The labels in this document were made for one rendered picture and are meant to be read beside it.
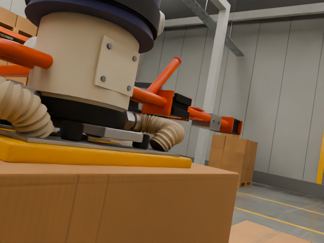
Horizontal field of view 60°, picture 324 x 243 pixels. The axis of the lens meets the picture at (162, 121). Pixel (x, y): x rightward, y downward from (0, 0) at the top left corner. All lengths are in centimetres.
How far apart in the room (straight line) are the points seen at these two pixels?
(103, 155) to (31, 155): 9
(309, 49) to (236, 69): 259
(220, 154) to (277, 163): 289
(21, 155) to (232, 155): 790
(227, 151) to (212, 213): 763
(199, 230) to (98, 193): 26
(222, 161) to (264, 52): 498
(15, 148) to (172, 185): 22
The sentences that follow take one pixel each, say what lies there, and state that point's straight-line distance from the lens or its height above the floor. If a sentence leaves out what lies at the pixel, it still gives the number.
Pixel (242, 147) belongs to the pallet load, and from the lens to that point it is 805.
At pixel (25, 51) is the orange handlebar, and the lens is 43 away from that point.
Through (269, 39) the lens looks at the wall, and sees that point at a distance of 1159.
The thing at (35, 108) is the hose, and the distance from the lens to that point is 33.
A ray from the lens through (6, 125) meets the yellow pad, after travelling 54.
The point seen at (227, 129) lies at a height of 106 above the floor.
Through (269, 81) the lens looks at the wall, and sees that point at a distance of 1105.
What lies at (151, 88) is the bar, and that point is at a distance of 63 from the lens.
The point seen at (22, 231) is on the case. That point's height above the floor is 90.
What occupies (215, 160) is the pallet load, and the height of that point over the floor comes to 61.
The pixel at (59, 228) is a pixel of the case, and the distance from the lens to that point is 30.
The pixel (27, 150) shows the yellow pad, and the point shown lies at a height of 96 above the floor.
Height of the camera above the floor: 100
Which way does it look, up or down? 3 degrees up
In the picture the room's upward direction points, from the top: 10 degrees clockwise
